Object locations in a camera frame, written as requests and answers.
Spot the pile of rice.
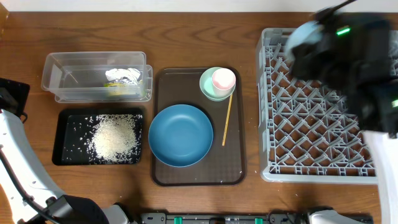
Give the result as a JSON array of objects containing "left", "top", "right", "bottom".
[{"left": 92, "top": 115, "right": 136, "bottom": 159}]

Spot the yellow green snack wrapper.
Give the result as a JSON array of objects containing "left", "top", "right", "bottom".
[{"left": 104, "top": 80, "right": 143, "bottom": 96}]

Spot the white tissue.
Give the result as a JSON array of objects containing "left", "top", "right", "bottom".
[{"left": 105, "top": 68, "right": 141, "bottom": 85}]

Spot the dark blue plate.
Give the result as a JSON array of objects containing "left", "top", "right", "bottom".
[{"left": 148, "top": 105, "right": 214, "bottom": 167}]

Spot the light blue bowl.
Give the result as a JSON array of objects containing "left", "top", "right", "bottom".
[{"left": 284, "top": 21, "right": 323, "bottom": 61}]

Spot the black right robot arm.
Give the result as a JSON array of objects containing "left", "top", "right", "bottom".
[{"left": 285, "top": 4, "right": 397, "bottom": 223}]

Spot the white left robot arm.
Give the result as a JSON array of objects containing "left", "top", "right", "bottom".
[{"left": 1, "top": 78, "right": 134, "bottom": 224}]

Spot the grey plastic dishwasher rack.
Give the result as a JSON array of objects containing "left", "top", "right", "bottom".
[{"left": 256, "top": 28, "right": 377, "bottom": 184}]

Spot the clear plastic bin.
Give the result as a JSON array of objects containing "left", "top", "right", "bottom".
[{"left": 41, "top": 52, "right": 153, "bottom": 103}]

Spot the black rectangular tray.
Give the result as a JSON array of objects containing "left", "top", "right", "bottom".
[{"left": 52, "top": 108, "right": 144, "bottom": 166}]

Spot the wooden chopstick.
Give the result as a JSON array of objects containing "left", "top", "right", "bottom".
[{"left": 222, "top": 94, "right": 233, "bottom": 146}]

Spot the pink cup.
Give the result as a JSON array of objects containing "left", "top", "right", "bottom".
[{"left": 211, "top": 68, "right": 236, "bottom": 97}]

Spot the mint green bowl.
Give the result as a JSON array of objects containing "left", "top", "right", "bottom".
[{"left": 200, "top": 67, "right": 236, "bottom": 101}]

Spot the brown serving tray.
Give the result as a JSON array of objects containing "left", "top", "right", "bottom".
[{"left": 151, "top": 68, "right": 246, "bottom": 187}]

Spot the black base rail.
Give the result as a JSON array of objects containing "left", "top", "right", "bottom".
[{"left": 141, "top": 212, "right": 374, "bottom": 224}]

